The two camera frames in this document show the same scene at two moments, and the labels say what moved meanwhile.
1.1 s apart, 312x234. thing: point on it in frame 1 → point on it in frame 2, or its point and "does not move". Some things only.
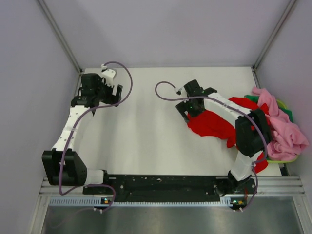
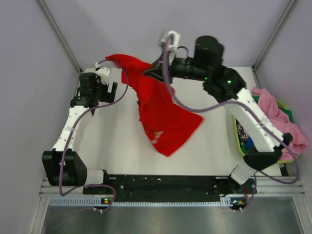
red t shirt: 203,123 → 169,125
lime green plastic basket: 282,106 does not move
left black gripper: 111,99 does not move
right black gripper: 183,107 → 156,73
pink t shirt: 288,140 does not move
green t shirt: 256,99 does not move
